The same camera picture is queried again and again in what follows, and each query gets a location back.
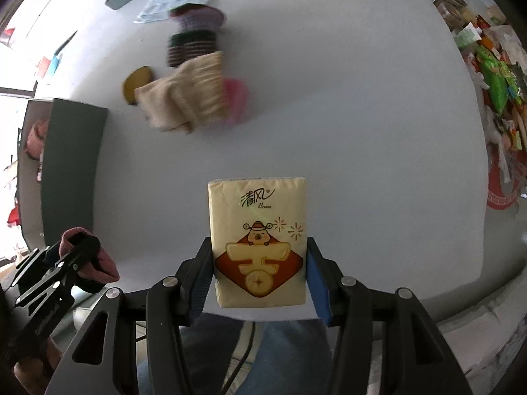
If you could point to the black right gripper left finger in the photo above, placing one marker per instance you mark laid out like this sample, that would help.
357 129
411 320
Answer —
194 280

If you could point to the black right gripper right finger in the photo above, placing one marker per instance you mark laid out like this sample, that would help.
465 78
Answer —
323 286

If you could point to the yellow printed tissue pack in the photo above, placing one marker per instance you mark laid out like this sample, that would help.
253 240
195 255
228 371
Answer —
259 241

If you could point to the pink black knitted sock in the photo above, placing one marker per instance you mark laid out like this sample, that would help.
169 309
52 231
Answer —
95 268

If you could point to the pink foam sponge block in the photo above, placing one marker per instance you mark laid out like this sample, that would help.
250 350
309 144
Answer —
236 93

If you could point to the person's left hand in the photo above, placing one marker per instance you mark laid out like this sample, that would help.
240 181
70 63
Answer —
30 372

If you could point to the person's jeans leg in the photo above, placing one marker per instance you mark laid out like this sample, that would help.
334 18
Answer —
293 357

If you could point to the dark green storage box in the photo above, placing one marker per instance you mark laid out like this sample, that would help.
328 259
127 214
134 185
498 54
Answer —
56 192

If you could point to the mustard yellow round pad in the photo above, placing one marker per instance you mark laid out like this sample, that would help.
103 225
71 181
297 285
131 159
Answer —
137 79

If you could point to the purple striped knitted sock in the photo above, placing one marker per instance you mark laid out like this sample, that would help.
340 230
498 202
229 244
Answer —
198 26

